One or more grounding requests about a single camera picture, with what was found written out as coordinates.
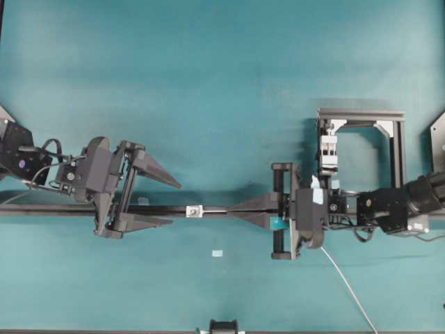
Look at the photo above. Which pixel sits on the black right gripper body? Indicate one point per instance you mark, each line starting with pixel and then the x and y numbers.
pixel 302 212

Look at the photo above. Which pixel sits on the faint clear tape patch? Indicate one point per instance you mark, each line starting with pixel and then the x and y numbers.
pixel 143 201

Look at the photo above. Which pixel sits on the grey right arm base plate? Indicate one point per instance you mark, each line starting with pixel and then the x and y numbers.
pixel 437 136

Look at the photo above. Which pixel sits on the small pale tape patch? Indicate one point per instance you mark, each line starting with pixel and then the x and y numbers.
pixel 217 253

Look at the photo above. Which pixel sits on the small white corner bracket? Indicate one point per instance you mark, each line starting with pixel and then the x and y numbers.
pixel 194 211

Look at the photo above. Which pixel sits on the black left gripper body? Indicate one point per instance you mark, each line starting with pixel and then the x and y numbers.
pixel 106 179

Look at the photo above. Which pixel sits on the long black aluminium rail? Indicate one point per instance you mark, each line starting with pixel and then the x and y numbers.
pixel 148 210

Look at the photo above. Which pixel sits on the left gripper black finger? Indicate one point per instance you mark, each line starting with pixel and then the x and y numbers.
pixel 125 222
pixel 148 167

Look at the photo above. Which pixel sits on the black square aluminium frame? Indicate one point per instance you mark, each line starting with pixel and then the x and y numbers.
pixel 390 123

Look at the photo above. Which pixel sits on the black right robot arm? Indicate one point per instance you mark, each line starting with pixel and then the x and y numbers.
pixel 401 212

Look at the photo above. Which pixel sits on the right gripper taped black finger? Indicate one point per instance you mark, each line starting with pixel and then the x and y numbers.
pixel 266 220

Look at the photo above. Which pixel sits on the grey left arm base plate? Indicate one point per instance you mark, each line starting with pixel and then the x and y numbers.
pixel 5 115

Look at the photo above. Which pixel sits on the black camera mount bottom edge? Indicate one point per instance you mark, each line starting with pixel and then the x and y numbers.
pixel 221 327

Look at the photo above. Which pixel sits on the white terminal block on frame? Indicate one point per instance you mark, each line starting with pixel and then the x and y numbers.
pixel 328 158

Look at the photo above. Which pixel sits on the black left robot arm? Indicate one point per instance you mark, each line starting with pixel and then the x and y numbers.
pixel 44 167

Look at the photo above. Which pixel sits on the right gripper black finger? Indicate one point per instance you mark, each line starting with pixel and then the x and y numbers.
pixel 264 203

